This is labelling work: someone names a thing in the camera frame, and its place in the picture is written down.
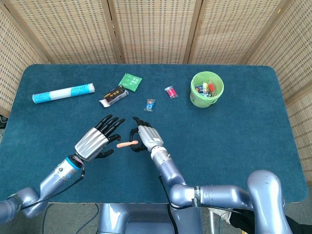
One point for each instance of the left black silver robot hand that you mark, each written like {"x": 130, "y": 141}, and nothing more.
{"x": 91, "y": 143}

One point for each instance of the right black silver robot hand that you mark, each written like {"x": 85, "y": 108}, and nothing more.
{"x": 150, "y": 136}

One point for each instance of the small pink stick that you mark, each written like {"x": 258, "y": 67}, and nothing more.
{"x": 125, "y": 144}

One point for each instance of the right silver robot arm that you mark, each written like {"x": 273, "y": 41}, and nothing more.
{"x": 219, "y": 192}

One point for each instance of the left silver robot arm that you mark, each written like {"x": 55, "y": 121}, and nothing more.
{"x": 56, "y": 174}

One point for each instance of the blue wrapped candy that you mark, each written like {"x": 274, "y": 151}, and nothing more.
{"x": 150, "y": 105}

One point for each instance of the red wrapped candy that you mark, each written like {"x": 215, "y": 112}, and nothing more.
{"x": 171, "y": 92}

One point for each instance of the black orange snack packet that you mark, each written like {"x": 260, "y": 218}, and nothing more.
{"x": 114, "y": 95}

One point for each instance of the green square packet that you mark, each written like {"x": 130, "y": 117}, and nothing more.
{"x": 130, "y": 81}

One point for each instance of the blue white bag roll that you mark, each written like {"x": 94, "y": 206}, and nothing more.
{"x": 62, "y": 93}

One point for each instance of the green plastic bucket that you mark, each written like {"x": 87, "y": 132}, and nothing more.
{"x": 200, "y": 100}

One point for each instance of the blue candy in bucket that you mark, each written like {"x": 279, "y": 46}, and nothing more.
{"x": 198, "y": 89}

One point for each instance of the blue felt table cover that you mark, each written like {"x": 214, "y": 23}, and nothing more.
{"x": 219, "y": 146}

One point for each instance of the red candy in bucket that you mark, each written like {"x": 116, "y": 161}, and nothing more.
{"x": 211, "y": 87}

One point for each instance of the silver robot torso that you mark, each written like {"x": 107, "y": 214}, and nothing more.
{"x": 136, "y": 219}

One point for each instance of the woven bamboo screen panel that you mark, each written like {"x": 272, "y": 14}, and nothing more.
{"x": 231, "y": 31}
{"x": 156, "y": 29}
{"x": 68, "y": 31}
{"x": 14, "y": 61}
{"x": 295, "y": 61}

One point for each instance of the white shoe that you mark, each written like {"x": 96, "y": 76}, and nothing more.
{"x": 224, "y": 215}

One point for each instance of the black trousers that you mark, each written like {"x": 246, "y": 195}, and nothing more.
{"x": 243, "y": 223}

